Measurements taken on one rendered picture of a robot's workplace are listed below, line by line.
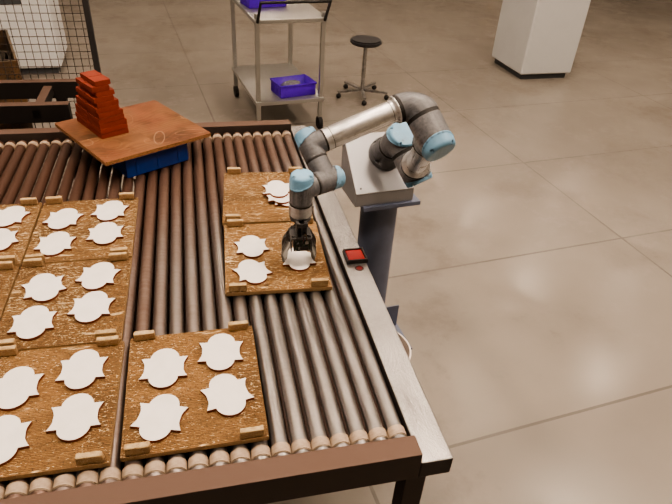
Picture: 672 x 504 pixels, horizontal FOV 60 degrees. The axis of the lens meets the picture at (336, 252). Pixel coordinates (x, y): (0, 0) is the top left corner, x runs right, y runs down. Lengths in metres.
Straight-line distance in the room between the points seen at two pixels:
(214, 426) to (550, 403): 1.92
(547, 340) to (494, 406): 0.62
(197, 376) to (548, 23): 6.32
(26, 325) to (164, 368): 0.46
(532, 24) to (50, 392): 6.43
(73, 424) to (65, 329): 0.37
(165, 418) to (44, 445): 0.28
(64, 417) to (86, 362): 0.19
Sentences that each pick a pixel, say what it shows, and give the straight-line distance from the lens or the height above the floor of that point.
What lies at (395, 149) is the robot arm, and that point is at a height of 1.15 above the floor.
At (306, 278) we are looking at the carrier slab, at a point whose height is 0.94.
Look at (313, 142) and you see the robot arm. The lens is 1.91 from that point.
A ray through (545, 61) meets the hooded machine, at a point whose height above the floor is 0.22.
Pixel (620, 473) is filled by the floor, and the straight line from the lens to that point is 2.94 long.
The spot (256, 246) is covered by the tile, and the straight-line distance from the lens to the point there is 2.11.
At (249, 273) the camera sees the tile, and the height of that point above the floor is 0.95.
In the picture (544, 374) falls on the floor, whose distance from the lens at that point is 3.20.
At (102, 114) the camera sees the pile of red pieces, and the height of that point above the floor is 1.15.
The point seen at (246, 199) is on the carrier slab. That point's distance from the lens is 2.41.
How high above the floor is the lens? 2.14
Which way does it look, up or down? 35 degrees down
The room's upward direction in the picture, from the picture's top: 4 degrees clockwise
